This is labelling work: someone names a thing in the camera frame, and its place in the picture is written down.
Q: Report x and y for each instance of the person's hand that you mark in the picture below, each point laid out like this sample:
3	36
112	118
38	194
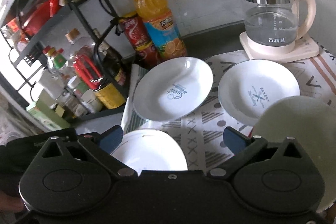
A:
10	204

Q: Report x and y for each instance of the patterned white table cloth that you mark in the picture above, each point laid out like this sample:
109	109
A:
200	133

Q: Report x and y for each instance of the white cap seasoning bottle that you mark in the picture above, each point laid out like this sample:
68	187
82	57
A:
85	95

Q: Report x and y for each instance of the cream kettle base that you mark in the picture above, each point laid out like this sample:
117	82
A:
300	49

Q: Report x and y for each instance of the orange juice bottle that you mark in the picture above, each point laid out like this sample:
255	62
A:
160	25

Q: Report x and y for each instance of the white ribbed bowl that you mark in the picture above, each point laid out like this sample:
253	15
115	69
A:
312	123

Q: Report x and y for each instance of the white bakery print plate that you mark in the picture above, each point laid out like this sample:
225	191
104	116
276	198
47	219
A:
249	88

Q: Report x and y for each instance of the black wire spice rack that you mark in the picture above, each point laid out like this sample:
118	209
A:
17	77

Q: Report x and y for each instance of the red cola bottle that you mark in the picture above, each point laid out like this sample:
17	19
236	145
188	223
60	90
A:
136	33

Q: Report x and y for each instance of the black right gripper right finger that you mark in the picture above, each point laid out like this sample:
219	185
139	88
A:
276	177

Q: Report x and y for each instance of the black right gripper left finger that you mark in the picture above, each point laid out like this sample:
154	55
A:
70	175

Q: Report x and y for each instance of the yellow label jar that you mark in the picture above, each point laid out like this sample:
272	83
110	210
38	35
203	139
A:
110	97

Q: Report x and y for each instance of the white sweet print plate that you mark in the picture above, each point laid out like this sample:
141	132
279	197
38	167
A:
173	89

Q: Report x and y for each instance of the plain white plate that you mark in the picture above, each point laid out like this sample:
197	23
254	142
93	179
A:
150	149

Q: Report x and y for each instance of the glass kettle cream handle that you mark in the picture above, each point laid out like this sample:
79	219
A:
278	23

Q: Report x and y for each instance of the dark soy sauce bottle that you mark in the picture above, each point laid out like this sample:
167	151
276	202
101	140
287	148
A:
112	62

